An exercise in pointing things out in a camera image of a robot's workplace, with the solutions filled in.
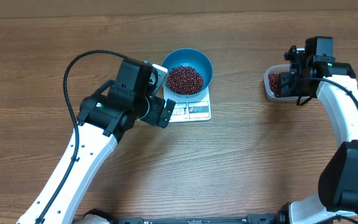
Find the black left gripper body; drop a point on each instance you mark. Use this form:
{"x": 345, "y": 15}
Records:
{"x": 155, "y": 109}

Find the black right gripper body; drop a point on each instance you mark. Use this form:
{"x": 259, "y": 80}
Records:
{"x": 294, "y": 87}

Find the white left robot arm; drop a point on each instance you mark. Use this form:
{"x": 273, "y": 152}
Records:
{"x": 99, "y": 126}

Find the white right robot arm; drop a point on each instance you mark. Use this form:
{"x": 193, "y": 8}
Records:
{"x": 313, "y": 72}

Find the white digital kitchen scale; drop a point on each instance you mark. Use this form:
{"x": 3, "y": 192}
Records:
{"x": 189, "y": 108}

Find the red beans in bowl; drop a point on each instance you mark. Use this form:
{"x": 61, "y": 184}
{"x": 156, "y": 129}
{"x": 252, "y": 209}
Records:
{"x": 185, "y": 80}

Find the teal blue bowl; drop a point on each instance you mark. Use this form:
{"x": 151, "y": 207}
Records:
{"x": 193, "y": 58}

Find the clear plastic bean container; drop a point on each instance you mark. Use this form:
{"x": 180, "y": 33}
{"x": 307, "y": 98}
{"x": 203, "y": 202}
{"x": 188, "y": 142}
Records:
{"x": 283, "y": 68}

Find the red beans in container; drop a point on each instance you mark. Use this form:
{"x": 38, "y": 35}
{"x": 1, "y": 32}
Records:
{"x": 274, "y": 81}

